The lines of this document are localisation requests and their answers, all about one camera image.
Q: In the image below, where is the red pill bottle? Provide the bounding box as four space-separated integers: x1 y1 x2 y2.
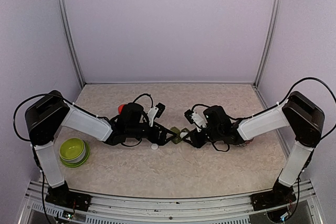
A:
118 104 125 114

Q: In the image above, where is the aluminium frame post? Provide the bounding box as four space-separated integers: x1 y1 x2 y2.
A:
57 0 86 89
254 0 281 89

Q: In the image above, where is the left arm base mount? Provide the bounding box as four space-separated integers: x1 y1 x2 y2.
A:
45 188 91 212

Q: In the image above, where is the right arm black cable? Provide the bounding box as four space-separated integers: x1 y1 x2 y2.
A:
190 77 336 141

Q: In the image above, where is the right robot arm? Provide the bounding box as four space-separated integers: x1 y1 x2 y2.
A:
180 91 325 205

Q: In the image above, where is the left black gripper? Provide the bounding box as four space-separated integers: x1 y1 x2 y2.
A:
127 122 177 146

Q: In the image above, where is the right aluminium frame post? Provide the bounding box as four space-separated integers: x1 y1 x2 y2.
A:
254 0 281 89

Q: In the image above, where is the green bowl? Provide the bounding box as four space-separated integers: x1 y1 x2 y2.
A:
59 138 85 161

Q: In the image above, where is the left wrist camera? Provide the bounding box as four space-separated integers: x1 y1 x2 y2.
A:
147 103 165 127

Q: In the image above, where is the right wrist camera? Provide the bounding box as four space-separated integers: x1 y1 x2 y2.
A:
184 110 206 132

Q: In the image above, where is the green plate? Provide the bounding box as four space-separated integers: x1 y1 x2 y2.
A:
59 141 90 168

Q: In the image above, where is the white small bottle cap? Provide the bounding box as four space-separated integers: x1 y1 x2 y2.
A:
151 144 159 150

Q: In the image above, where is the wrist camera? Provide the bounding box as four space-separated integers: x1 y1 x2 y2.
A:
147 103 165 127
184 110 206 132

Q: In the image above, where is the red patterned oval tin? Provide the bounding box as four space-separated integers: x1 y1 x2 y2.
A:
237 138 254 147

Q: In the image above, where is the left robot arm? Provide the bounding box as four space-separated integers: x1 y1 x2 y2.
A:
25 90 177 206

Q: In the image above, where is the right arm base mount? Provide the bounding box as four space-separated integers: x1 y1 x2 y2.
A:
250 190 297 211

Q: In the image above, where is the left aluminium frame post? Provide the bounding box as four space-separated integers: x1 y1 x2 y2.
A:
57 0 86 89

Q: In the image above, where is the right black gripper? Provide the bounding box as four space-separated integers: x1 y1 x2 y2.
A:
183 126 223 148

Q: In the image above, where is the front aluminium rail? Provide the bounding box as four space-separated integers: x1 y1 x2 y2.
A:
18 180 324 223

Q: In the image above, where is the green weekly pill organizer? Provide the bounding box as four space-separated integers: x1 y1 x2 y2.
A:
170 126 190 144

